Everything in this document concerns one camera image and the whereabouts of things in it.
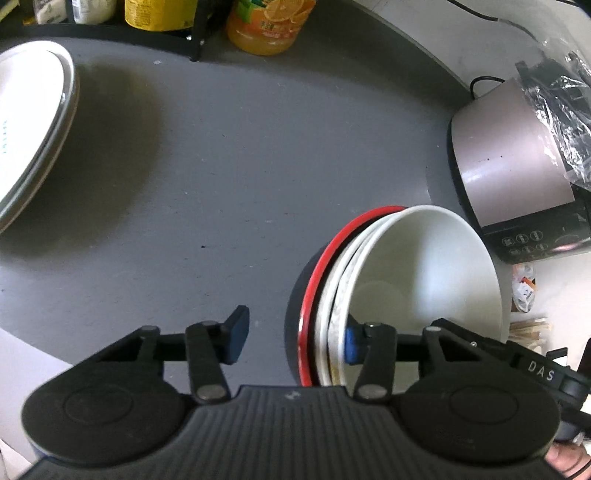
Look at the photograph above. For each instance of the bundle of wooden chopsticks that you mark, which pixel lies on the bundle of wooden chopsticks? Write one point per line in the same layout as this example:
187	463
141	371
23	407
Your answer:
531	328

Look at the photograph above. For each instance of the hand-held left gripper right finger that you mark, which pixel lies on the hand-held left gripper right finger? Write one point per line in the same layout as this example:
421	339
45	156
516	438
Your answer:
353	345

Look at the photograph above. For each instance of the person's right hand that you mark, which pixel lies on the person's right hand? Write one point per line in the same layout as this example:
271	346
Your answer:
572	461

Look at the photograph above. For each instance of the orange juice bottle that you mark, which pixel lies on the orange juice bottle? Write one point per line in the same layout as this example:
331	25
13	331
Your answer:
272	25

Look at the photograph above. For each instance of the orange and white packet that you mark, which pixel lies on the orange and white packet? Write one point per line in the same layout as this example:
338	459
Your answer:
524	288

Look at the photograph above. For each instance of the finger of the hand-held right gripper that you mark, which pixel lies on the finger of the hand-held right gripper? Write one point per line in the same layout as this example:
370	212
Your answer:
485	348

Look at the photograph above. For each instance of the white speckled bowl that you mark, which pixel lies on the white speckled bowl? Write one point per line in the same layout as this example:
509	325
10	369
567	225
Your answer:
324	314

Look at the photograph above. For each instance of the plain white bowl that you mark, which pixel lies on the plain white bowl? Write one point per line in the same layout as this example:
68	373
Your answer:
429	272

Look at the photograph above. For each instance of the red and black bowl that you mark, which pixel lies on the red and black bowl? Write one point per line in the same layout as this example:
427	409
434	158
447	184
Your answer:
308	300

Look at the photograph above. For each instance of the grey-rimmed plate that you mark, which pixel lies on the grey-rimmed plate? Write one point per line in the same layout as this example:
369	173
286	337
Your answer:
55	152

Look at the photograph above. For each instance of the yellow container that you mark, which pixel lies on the yellow container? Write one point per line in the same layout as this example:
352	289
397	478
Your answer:
159	14

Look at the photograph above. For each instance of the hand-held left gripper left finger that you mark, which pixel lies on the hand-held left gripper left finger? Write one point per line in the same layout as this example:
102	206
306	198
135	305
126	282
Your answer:
238	334

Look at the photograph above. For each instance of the clear plastic bag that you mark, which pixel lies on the clear plastic bag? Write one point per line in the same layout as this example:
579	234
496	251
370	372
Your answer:
563	106

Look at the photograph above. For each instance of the white plate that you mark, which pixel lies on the white plate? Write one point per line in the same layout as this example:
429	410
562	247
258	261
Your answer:
25	115

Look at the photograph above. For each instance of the pink and black rice cooker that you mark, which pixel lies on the pink and black rice cooker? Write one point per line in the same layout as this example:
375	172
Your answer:
503	161

